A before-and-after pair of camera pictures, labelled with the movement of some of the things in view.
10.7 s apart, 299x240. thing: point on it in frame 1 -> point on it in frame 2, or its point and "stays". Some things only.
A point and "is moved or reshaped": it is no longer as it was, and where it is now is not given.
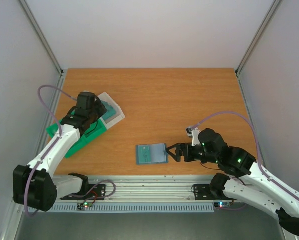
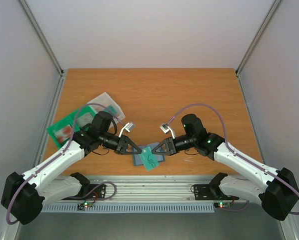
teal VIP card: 144,154 is moved or reshaped
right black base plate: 203,192 stays
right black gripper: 179,152 -> 169,146
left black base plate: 89,192 stays
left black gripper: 102,108 -> 124,142
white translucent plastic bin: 120,114 stays
